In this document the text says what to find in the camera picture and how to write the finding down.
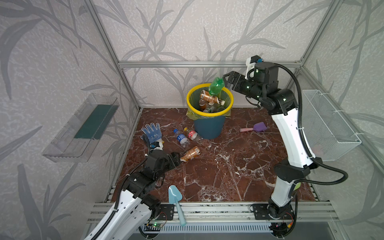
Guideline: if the clear acrylic wall shelf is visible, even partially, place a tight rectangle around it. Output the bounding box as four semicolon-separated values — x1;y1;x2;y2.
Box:
42;94;120;163

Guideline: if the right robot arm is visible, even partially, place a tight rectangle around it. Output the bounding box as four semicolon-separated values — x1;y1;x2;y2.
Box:
223;61;349;219

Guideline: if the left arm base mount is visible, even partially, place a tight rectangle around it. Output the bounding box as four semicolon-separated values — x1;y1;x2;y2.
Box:
151;204;175;221

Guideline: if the brown coffee bottle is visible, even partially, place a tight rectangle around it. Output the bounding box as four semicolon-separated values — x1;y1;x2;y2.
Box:
199;99;208;112
200;90;220;104
180;147;201;162

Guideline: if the light blue plastic trowel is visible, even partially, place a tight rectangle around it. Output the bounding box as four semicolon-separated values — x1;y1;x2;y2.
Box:
168;185;187;227

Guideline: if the teal bin with yellow rim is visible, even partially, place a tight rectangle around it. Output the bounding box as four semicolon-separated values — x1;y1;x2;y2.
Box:
186;83;235;141

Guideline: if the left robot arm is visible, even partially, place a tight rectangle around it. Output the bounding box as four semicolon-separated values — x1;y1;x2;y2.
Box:
85;150;181;240

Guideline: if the small circuit board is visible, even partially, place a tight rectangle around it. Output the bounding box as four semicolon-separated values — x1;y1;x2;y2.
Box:
143;222;166;232

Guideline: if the purple pink toy scoop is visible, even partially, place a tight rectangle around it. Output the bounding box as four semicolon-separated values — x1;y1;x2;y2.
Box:
240;122;268;133

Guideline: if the white wire mesh basket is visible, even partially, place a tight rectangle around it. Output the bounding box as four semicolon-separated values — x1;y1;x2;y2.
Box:
302;90;362;162

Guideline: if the Pepsi bottle blue cap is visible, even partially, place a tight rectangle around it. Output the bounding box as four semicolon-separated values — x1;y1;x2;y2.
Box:
174;129;190;148

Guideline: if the aluminium front rail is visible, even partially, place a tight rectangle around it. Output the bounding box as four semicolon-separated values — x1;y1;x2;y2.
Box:
86;202;340;224

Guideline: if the yellow-green bin liner bag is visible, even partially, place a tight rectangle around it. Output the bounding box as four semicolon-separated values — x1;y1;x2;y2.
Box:
186;84;234;121

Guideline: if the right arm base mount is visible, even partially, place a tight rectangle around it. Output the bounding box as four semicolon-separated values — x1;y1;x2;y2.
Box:
249;203;295;221

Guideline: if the light green plastic piece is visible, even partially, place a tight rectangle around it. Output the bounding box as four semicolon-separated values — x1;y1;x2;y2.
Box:
294;183;301;191

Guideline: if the red label bottle yellow cap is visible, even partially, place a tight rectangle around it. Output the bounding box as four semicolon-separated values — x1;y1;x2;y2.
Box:
184;128;203;143

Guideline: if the green Sprite bottle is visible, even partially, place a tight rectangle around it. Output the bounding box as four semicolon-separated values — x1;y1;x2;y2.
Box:
209;78;225;96

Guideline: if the blue dotted work glove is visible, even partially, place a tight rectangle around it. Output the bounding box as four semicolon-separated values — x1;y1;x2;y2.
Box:
141;123;164;144

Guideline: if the clear square bottle green-white cap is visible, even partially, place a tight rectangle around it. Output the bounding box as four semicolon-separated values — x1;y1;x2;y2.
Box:
203;101;225;113

